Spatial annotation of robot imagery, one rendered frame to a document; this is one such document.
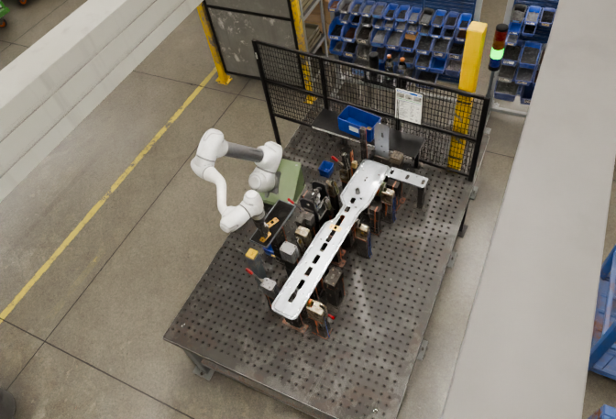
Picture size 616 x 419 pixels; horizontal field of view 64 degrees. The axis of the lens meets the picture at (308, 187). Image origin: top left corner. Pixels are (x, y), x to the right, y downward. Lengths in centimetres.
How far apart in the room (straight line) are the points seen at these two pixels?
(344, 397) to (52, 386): 249
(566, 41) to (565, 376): 51
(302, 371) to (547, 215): 280
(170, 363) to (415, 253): 214
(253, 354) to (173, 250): 178
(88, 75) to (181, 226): 415
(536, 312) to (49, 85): 73
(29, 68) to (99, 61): 11
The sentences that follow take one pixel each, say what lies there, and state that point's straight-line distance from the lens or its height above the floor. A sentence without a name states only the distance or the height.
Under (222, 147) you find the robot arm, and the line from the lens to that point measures 330.
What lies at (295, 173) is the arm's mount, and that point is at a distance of 386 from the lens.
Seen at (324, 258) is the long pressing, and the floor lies 100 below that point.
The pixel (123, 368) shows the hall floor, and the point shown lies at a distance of 451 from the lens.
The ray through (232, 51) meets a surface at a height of 49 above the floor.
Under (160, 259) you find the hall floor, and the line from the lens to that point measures 486.
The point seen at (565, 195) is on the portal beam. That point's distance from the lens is 64.
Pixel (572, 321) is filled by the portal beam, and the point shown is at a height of 333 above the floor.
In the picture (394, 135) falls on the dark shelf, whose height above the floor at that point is 103.
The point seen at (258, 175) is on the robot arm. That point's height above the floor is 108.
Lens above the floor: 380
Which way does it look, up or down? 50 degrees down
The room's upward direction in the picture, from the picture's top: 11 degrees counter-clockwise
